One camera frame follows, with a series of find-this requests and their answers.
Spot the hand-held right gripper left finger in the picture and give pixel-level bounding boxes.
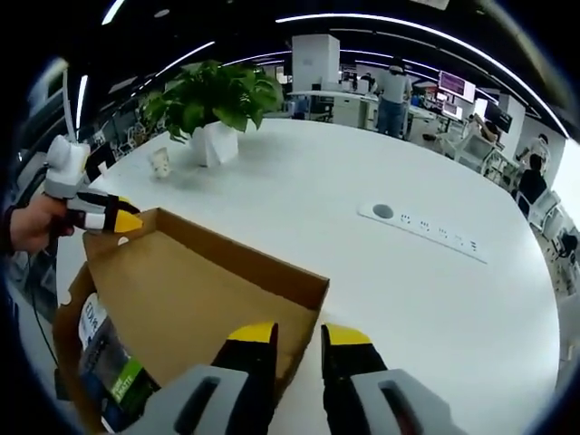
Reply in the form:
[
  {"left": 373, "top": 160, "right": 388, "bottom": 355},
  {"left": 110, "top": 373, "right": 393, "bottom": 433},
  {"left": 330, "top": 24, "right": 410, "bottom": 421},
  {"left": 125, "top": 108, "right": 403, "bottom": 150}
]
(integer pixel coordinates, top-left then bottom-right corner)
[{"left": 149, "top": 321, "right": 280, "bottom": 435}]

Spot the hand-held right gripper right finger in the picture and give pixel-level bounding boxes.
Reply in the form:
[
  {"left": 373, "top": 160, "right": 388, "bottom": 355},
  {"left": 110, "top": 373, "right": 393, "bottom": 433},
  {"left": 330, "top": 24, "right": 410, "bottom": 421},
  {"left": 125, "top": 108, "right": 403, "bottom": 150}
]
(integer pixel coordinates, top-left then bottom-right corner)
[{"left": 320, "top": 324, "right": 463, "bottom": 435}]

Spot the pink screen monitor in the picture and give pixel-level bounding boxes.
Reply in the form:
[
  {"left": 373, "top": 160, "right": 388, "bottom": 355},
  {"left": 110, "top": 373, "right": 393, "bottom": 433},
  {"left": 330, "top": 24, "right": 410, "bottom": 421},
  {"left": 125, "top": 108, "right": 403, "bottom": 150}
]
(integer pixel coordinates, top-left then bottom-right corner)
[{"left": 438, "top": 71, "right": 477, "bottom": 103}]

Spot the dark green printed packet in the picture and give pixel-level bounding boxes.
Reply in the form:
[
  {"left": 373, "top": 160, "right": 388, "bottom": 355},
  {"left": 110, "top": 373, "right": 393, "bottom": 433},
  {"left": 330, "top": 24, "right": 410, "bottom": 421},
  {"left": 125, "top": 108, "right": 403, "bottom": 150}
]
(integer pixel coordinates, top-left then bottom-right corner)
[{"left": 80, "top": 316, "right": 160, "bottom": 431}]

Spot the curved ceiling light strip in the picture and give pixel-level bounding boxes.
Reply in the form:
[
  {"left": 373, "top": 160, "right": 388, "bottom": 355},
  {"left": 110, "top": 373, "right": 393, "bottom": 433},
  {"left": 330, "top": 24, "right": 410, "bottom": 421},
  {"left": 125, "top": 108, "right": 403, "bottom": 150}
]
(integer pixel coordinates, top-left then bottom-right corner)
[{"left": 275, "top": 13, "right": 570, "bottom": 137}]

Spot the brown cardboard shoe box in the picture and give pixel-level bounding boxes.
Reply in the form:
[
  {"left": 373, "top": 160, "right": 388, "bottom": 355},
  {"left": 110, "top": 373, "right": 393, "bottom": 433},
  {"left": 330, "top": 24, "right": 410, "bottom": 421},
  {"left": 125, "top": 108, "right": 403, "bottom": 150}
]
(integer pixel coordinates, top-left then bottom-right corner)
[{"left": 52, "top": 207, "right": 331, "bottom": 435}]

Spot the white table socket panel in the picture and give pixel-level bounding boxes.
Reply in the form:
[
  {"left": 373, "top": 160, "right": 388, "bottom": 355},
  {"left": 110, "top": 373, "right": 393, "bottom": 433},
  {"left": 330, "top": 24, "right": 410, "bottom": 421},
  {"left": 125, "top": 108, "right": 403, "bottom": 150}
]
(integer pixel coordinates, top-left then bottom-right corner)
[{"left": 357, "top": 201, "right": 489, "bottom": 265}]

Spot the black wristband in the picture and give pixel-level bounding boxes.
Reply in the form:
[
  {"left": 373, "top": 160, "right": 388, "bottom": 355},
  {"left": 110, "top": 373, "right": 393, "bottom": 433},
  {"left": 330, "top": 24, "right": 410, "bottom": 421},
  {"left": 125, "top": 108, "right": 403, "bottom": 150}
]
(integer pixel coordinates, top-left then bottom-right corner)
[{"left": 2, "top": 206, "right": 15, "bottom": 256}]

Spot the green plant in white pot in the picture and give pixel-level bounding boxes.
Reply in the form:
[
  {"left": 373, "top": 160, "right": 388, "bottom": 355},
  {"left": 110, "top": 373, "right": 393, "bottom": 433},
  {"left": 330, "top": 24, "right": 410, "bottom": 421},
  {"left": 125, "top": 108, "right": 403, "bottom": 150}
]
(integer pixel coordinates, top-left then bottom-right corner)
[{"left": 140, "top": 61, "right": 285, "bottom": 168}]

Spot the patterned paper cup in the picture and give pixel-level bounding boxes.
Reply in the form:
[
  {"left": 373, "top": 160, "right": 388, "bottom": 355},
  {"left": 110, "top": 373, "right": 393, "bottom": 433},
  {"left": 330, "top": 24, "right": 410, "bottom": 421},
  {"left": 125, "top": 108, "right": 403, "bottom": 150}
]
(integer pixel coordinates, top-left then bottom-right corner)
[{"left": 148, "top": 147, "right": 174, "bottom": 179}]

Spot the white office chair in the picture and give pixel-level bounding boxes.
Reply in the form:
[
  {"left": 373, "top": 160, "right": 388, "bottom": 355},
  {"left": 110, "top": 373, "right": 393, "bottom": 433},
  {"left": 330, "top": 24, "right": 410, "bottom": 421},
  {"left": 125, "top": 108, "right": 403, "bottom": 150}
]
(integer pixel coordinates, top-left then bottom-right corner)
[
  {"left": 452, "top": 130, "right": 498, "bottom": 169},
  {"left": 516, "top": 189, "right": 564, "bottom": 233}
]

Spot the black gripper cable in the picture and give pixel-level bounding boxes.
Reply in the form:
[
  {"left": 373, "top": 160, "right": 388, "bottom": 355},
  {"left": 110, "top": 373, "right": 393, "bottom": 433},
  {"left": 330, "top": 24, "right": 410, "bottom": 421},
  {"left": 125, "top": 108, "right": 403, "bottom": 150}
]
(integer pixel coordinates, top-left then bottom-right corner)
[{"left": 26, "top": 248, "right": 69, "bottom": 401}]

